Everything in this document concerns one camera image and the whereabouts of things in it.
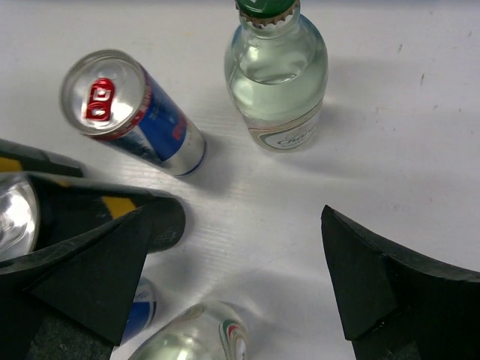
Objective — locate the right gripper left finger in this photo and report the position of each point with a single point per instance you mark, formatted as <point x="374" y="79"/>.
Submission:
<point x="72" y="300"/>

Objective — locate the left black yellow can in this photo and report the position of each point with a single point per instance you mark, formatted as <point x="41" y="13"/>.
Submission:
<point x="17" y="157"/>

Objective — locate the near red bull can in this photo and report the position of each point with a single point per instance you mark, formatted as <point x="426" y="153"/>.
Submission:
<point x="142" y="311"/>

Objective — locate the far red bull can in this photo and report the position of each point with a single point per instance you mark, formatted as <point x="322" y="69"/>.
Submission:
<point x="108" y="96"/>

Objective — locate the black yellow can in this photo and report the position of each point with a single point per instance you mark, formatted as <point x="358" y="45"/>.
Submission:
<point x="39" y="210"/>
<point x="17" y="157"/>

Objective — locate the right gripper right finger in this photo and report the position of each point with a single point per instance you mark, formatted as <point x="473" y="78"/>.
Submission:
<point x="396" y="303"/>

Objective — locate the centre black yellow can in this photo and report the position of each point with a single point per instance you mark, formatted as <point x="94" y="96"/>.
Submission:
<point x="39" y="210"/>

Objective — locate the green-capped glass bottle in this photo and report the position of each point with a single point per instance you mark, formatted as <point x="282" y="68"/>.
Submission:
<point x="276" y="70"/>
<point x="207" y="330"/>

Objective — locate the red bull can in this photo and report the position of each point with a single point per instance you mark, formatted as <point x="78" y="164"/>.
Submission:
<point x="142" y="311"/>
<point x="108" y="96"/>

